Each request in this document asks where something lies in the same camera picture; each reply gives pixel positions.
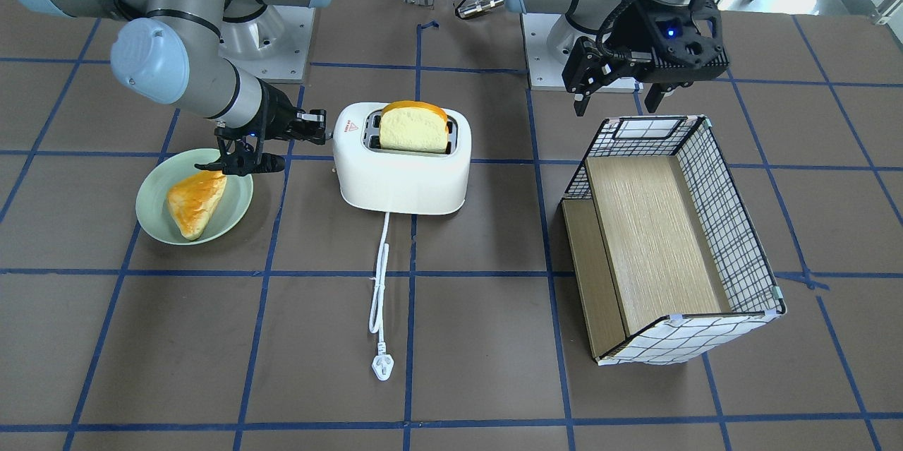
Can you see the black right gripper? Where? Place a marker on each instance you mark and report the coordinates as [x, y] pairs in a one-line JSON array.
[[276, 112]]

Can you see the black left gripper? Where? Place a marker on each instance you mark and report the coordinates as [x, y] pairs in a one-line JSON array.
[[635, 28]]

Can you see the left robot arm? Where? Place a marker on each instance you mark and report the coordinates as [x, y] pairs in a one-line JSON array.
[[590, 18]]

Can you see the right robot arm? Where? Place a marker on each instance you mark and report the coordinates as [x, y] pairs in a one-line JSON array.
[[173, 52]]

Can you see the toast slice in toaster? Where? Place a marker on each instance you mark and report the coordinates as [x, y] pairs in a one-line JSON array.
[[414, 126]]

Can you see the white two-slot toaster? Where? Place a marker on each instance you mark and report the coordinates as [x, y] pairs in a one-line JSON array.
[[419, 183]]

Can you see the light green plate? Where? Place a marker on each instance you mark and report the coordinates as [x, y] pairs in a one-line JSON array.
[[151, 208]]

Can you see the golden triangular pastry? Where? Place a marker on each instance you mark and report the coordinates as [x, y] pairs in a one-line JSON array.
[[192, 201]]

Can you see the silver cylindrical connector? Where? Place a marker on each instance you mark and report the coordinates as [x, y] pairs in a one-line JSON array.
[[471, 9]]

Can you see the wire grid wooden box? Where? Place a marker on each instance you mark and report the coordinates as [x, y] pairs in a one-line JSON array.
[[667, 260]]

